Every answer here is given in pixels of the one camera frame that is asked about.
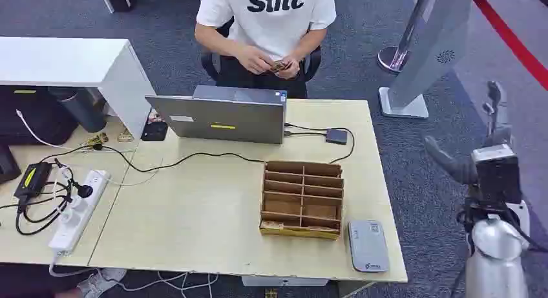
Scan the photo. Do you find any person's left hand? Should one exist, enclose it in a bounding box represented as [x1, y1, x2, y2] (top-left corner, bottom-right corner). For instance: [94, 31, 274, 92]
[275, 55, 301, 80]

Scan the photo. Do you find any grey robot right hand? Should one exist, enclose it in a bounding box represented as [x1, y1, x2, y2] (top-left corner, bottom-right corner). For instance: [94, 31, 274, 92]
[423, 80, 514, 186]

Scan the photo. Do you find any person's right hand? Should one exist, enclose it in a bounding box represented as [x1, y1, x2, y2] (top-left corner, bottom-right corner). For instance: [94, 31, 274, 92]
[236, 45, 275, 76]

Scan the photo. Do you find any person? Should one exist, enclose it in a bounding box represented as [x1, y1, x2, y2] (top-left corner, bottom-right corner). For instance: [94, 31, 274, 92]
[195, 0, 337, 99]

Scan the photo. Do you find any grey laptop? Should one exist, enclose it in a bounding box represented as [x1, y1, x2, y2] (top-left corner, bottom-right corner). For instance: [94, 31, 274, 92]
[144, 85, 288, 145]

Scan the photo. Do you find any small dark usb hub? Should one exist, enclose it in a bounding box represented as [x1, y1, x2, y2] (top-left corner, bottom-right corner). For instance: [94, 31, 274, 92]
[325, 128, 349, 145]

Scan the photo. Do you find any grey kiosk stand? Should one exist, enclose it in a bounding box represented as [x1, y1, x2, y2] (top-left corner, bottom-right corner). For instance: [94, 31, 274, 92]
[378, 0, 477, 120]

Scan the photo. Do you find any grey flat card reader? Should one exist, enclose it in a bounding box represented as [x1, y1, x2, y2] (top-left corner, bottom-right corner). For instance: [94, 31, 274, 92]
[347, 219, 390, 274]

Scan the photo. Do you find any small black pad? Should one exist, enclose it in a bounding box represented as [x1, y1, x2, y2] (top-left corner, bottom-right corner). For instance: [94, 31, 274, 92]
[140, 120, 169, 142]

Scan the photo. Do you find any wooden compartment card box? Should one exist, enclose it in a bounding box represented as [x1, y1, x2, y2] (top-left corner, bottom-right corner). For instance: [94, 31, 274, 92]
[258, 160, 345, 240]

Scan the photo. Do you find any red barrier belt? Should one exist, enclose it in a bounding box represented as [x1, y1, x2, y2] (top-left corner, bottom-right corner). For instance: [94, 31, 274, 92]
[470, 0, 548, 92]

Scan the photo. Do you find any patterned card stack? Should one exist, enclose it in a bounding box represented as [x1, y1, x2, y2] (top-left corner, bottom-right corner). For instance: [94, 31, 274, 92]
[261, 220, 300, 235]

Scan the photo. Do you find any small gold trinket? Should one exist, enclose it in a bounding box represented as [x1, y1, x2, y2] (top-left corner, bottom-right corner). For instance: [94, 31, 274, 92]
[85, 133, 111, 148]

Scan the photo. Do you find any black cylinder container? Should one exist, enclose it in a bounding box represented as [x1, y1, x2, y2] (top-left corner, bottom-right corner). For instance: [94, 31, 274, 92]
[47, 86, 109, 134]

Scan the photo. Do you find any black plug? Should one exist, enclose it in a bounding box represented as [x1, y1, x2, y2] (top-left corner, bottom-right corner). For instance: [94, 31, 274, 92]
[70, 180, 94, 200]

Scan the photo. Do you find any black bag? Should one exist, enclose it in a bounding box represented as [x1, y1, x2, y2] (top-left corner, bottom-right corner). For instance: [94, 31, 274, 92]
[0, 85, 81, 147]

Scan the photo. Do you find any white power strip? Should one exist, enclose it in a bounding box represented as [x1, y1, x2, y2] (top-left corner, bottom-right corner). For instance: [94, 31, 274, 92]
[47, 169, 112, 255]

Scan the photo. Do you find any black power adapter yellow label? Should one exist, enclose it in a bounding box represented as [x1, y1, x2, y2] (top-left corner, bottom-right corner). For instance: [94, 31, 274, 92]
[13, 161, 54, 200]

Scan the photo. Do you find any black device at desk edge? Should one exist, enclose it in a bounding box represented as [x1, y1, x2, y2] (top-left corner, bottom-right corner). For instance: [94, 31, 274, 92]
[0, 144, 22, 186]

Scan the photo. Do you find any white shoe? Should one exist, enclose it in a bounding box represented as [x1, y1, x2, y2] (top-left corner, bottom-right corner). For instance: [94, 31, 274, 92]
[77, 268, 128, 298]

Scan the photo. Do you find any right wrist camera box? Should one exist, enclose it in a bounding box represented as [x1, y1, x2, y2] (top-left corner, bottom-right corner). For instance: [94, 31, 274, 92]
[470, 144, 523, 206]

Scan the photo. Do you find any black hub cable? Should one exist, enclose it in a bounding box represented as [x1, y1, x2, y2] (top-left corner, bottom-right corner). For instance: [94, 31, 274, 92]
[284, 123, 356, 165]

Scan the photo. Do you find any chrome stanchion post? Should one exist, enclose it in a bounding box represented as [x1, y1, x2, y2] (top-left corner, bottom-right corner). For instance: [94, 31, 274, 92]
[377, 0, 437, 74]

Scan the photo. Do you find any long black power cable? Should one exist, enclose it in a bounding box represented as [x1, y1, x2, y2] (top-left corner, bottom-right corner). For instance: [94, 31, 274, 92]
[39, 144, 266, 175]

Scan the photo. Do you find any thin white cable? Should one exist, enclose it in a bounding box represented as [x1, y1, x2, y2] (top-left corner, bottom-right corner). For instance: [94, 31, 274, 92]
[15, 109, 139, 154]

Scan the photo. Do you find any white power strip cable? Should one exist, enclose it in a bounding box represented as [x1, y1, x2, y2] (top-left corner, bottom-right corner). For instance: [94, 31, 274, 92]
[48, 252, 220, 298]

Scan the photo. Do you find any tangled black adapter cable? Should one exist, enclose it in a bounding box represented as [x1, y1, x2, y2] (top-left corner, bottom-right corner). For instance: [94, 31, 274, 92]
[0, 158, 83, 237]

